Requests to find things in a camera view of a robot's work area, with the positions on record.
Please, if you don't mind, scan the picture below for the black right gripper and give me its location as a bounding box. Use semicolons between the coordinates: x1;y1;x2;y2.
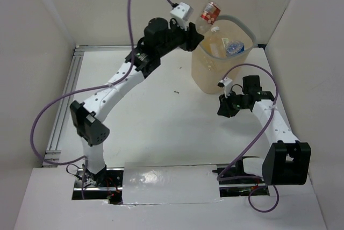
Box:
217;90;249;118

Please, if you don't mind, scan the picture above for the white label clear bottle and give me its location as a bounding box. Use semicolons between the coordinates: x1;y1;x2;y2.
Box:
204;26;229;59

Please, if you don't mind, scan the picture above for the red cap small bottle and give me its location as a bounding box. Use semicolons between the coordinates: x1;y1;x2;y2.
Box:
195;1;221;34

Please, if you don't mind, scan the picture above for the blue label plastic bottle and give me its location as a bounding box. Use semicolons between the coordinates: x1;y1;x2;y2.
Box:
226;40;245;58

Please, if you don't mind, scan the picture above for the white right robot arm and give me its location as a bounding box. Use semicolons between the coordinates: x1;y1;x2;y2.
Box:
218;75;311;185

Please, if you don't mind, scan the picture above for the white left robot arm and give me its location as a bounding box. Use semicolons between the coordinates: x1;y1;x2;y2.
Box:
70;18;204;186

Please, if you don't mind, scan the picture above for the beige ribbed plastic bin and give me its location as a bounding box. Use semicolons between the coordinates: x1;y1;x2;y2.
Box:
191;15;256;94

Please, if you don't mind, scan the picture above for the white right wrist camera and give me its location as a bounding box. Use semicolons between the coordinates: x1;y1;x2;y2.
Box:
218;77;233;98

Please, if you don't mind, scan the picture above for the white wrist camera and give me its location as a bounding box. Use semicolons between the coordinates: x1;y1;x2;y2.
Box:
218;77;233;98
170;2;194;30

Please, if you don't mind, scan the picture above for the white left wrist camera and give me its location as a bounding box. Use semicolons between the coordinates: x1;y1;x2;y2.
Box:
170;2;194;30

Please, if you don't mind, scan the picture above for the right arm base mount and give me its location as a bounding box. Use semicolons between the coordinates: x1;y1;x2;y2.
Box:
219;163;269;198

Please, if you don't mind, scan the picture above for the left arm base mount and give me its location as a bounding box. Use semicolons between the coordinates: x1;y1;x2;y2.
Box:
66;164;124;205

